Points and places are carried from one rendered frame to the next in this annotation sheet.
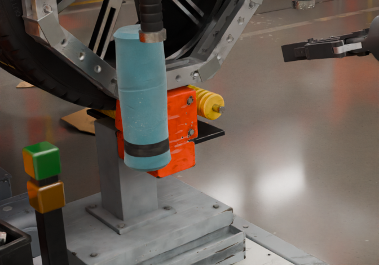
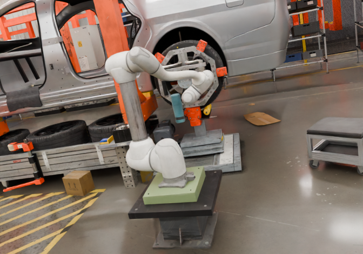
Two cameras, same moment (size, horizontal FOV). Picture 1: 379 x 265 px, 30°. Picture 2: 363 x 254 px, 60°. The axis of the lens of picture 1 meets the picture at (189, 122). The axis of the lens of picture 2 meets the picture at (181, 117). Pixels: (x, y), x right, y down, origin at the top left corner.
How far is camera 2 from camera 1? 2.12 m
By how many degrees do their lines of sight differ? 46
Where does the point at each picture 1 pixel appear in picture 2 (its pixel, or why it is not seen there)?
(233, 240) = (218, 146)
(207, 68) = (202, 102)
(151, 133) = (176, 115)
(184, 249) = (207, 146)
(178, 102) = (194, 109)
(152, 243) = (196, 142)
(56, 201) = not seen: hidden behind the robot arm
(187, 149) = (197, 120)
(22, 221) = (161, 130)
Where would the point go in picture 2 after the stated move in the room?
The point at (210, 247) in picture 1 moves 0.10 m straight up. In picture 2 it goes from (211, 146) to (209, 136)
